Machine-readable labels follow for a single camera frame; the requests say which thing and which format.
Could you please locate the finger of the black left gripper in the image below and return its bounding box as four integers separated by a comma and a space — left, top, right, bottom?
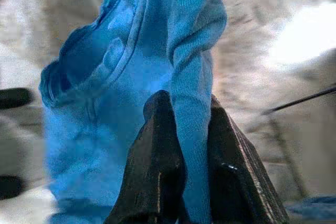
0, 175, 25, 200
0, 87, 34, 110

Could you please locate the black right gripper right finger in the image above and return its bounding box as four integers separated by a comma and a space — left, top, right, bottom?
208, 94, 289, 224

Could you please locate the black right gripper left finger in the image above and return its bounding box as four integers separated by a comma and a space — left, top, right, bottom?
104, 90, 188, 224

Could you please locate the blue knit garment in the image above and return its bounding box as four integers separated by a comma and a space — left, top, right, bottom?
39, 0, 228, 224

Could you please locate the black drying rack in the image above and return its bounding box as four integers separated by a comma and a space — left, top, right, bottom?
246, 86, 336, 198

